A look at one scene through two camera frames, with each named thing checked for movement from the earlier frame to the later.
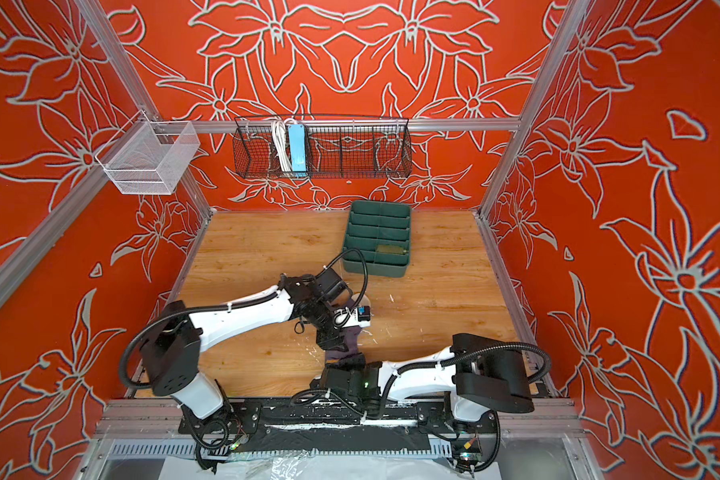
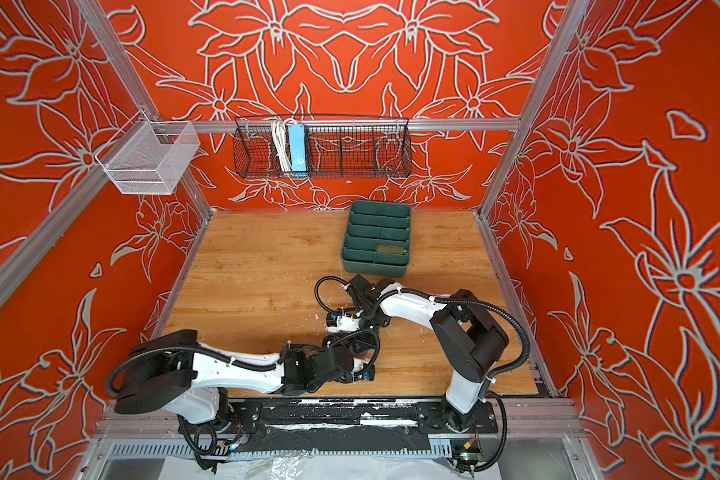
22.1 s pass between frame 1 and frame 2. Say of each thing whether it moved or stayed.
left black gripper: moved
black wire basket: stayed
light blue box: stayed
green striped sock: stayed
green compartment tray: stayed
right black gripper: moved
